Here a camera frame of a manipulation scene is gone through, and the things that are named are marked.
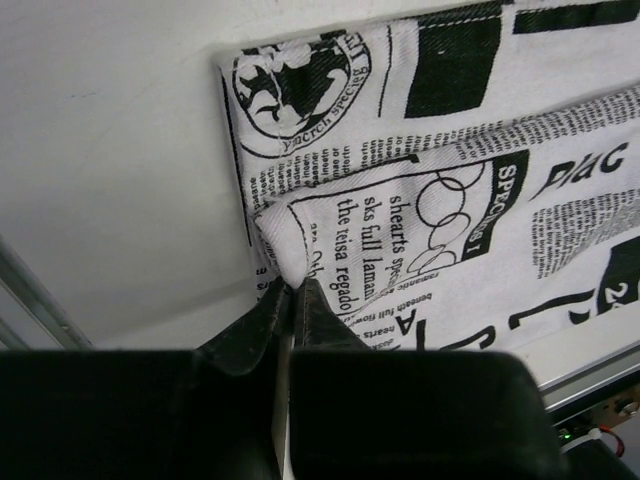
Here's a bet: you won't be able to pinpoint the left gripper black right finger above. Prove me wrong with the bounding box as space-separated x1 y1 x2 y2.
288 279 569 479

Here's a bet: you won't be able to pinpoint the newspaper print trousers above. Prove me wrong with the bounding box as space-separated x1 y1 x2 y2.
220 1 639 350

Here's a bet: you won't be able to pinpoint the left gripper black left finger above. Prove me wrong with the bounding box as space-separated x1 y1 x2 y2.
1 280 291 479

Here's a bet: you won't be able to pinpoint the aluminium rail frame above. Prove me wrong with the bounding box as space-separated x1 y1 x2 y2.
0 234 640 451

